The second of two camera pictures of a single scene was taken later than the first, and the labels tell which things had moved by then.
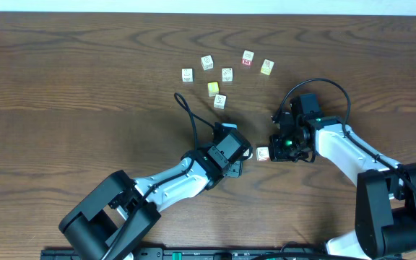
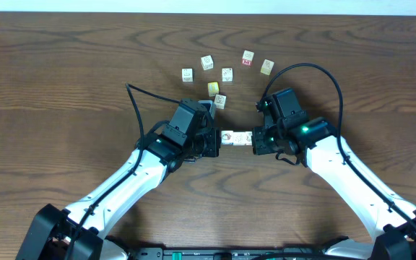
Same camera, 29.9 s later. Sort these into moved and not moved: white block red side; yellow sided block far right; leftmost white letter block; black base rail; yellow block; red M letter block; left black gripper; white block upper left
Moved: left black gripper; white block red side
Not moved: yellow block; yellow sided block far right; leftmost white letter block; white block upper left; black base rail; red M letter block
